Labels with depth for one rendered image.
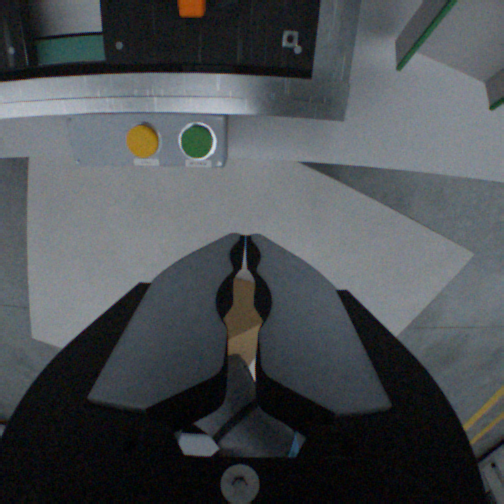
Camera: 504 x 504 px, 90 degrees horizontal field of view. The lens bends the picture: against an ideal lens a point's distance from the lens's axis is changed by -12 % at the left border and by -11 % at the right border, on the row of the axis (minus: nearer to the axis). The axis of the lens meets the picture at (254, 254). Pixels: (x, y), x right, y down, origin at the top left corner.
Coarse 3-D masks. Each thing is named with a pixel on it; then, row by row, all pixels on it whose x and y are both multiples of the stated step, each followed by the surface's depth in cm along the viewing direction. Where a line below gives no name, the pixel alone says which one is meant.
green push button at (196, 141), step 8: (192, 128) 34; (200, 128) 34; (184, 136) 34; (192, 136) 34; (200, 136) 34; (208, 136) 34; (184, 144) 35; (192, 144) 35; (200, 144) 35; (208, 144) 35; (184, 152) 35; (192, 152) 35; (200, 152) 35; (208, 152) 35
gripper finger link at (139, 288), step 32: (96, 320) 7; (128, 320) 7; (64, 352) 6; (96, 352) 6; (32, 384) 5; (64, 384) 5; (32, 416) 5; (64, 416) 5; (96, 416) 5; (128, 416) 5; (0, 448) 4; (32, 448) 4; (64, 448) 4; (96, 448) 4; (128, 448) 5; (0, 480) 4; (32, 480) 4
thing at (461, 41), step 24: (432, 0) 21; (456, 0) 18; (480, 0) 20; (408, 24) 24; (432, 24) 21; (456, 24) 23; (480, 24) 22; (408, 48) 24; (432, 48) 26; (456, 48) 26; (480, 48) 25; (480, 72) 27
